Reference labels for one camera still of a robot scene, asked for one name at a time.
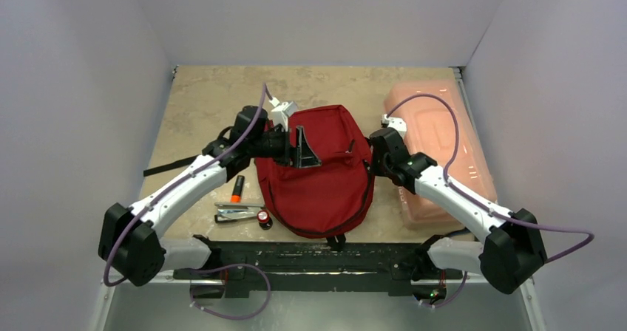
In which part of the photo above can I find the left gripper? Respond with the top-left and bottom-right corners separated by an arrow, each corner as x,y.
248,126 -> 320,168

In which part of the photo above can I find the red backpack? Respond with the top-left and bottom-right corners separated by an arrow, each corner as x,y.
250,105 -> 374,248

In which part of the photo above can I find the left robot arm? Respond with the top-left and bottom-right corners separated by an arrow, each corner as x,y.
98,100 -> 322,287

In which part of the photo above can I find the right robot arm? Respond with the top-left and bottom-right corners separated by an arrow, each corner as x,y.
369,127 -> 548,294

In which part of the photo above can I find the pink plastic storage box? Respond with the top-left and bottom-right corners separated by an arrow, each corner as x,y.
384,80 -> 498,202

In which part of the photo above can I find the orange highlighter marker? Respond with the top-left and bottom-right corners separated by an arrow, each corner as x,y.
230,175 -> 245,203

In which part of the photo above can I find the silver black stapler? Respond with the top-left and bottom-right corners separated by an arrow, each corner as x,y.
214,202 -> 265,224

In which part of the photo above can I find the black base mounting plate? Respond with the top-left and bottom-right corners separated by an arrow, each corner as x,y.
175,242 -> 463,298

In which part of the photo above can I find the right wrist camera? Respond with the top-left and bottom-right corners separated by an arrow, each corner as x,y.
381,114 -> 407,139

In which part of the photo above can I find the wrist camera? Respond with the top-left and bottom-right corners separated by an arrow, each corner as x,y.
268,98 -> 299,131
381,114 -> 407,139

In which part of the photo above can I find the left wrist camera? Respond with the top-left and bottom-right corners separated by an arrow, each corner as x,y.
268,98 -> 299,131

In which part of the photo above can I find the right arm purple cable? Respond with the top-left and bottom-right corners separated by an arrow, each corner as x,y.
384,93 -> 596,309

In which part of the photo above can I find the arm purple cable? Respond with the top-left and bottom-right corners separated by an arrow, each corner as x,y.
101,83 -> 274,321
384,93 -> 596,309

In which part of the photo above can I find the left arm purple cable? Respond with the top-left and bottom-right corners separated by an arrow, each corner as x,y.
101,83 -> 274,321

